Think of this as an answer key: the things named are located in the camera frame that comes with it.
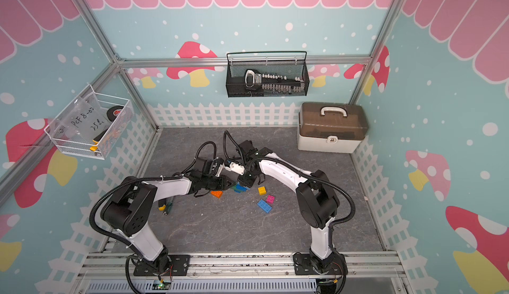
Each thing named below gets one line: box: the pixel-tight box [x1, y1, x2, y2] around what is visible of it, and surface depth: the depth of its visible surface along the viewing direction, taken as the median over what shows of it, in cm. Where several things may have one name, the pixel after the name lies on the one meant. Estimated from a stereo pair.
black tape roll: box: [106, 105, 124, 122], surface depth 81 cm
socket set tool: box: [244, 68, 304, 93], surface depth 91 cm
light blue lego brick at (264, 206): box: [257, 198, 273, 214], surface depth 90 cm
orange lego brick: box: [210, 190, 224, 199], surface depth 93 cm
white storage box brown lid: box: [296, 101, 370, 154], surface depth 102 cm
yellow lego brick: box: [257, 186, 268, 196], surface depth 95 cm
